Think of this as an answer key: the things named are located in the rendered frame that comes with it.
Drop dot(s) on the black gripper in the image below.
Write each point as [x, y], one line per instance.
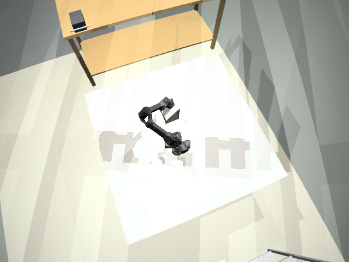
[187, 142]

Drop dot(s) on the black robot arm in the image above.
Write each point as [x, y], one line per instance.
[169, 138]

